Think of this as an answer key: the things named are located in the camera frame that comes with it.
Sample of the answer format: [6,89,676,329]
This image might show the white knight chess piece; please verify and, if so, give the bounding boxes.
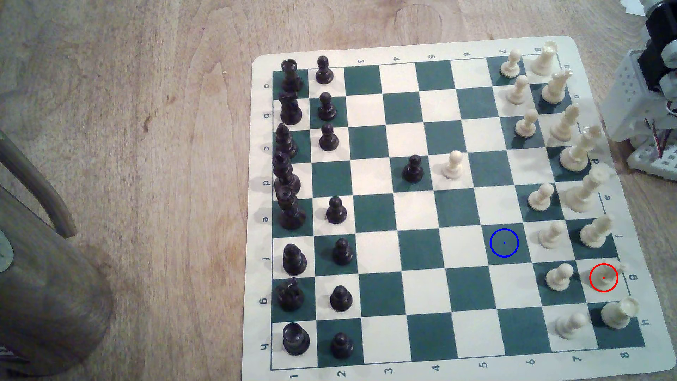
[541,69,573,105]
[590,262,630,293]

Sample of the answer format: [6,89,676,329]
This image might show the white bishop chess piece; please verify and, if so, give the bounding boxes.
[579,215,615,249]
[550,104,580,142]

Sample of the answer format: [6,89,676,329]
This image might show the black bishop chess piece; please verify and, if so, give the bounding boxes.
[274,123,298,158]
[282,243,308,276]

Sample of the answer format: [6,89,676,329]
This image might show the white king chess piece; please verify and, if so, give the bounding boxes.
[565,168,608,214]

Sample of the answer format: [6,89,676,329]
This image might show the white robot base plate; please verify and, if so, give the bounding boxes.
[627,138,677,182]

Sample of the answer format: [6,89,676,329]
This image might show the white pawn chess piece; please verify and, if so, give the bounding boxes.
[514,109,539,139]
[506,75,530,105]
[539,220,567,250]
[441,150,464,180]
[545,263,574,291]
[528,182,555,211]
[500,49,523,78]
[556,312,588,340]

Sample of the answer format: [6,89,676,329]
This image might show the white rook chess piece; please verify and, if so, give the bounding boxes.
[601,296,640,330]
[530,41,559,77]

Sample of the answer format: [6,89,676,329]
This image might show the white queen chess piece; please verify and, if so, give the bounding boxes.
[560,125,604,173]

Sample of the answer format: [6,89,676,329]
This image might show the black king chess piece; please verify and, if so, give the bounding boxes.
[275,185,307,230]

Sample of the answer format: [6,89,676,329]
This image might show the red black servo cable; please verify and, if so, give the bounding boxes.
[642,101,677,159]

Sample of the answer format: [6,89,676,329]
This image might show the black queen chess piece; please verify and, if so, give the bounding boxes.
[272,151,301,195]

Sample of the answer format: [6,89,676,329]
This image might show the black pawn chess piece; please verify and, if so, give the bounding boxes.
[319,123,340,152]
[329,286,353,312]
[331,237,354,266]
[325,196,348,224]
[402,155,424,184]
[315,55,335,85]
[317,92,338,121]
[330,332,354,359]

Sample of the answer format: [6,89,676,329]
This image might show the green white chess board mat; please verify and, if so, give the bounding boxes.
[240,35,677,381]

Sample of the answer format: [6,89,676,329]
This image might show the black rook chess piece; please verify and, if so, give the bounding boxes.
[279,58,304,94]
[282,322,311,356]

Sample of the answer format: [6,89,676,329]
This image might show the black knight chess piece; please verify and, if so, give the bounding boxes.
[278,91,303,126]
[276,278,305,312]

